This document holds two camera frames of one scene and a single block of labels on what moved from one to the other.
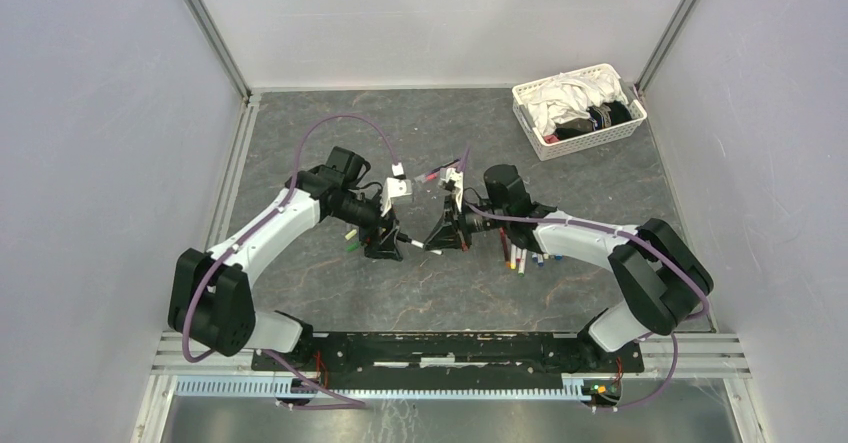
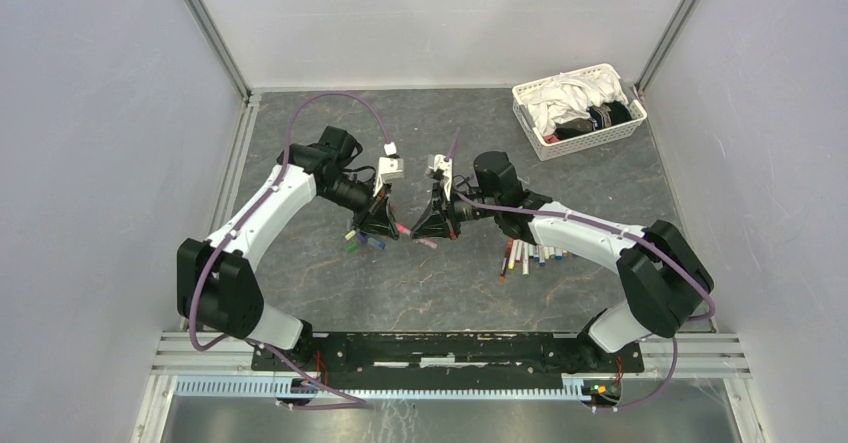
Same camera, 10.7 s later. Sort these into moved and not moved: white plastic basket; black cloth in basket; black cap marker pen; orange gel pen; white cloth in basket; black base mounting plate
Moved: orange gel pen; black cap marker pen
Not moved: white cloth in basket; white plastic basket; black base mounting plate; black cloth in basket
